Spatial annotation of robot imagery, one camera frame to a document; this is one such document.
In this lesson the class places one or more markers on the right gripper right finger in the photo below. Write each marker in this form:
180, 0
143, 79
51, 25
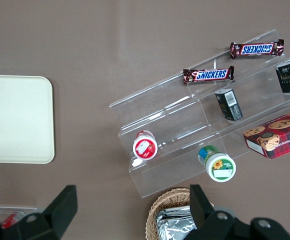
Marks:
209, 222

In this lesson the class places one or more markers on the green lid yogurt cup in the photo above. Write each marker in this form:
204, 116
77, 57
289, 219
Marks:
219, 167

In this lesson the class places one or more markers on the red tartan cookie box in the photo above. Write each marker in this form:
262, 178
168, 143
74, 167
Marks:
277, 140

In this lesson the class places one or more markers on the silver foil packet stack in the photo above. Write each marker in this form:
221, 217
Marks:
174, 222

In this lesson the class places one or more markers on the Snickers chocolate bar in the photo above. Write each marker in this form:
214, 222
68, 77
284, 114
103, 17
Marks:
257, 49
209, 74

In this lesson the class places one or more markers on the clear acrylic bottle rack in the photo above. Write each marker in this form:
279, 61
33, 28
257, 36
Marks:
10, 208

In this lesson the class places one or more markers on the light oval wicker basket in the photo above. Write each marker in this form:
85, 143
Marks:
169, 200

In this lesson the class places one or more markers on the beige plastic tray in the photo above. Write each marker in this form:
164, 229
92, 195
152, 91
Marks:
17, 117

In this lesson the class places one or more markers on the red lid yogurt cup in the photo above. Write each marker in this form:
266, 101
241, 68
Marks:
144, 148

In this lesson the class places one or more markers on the clear acrylic stepped display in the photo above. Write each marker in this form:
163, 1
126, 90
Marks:
179, 117

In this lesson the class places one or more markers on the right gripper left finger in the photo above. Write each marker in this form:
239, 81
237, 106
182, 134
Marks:
57, 215

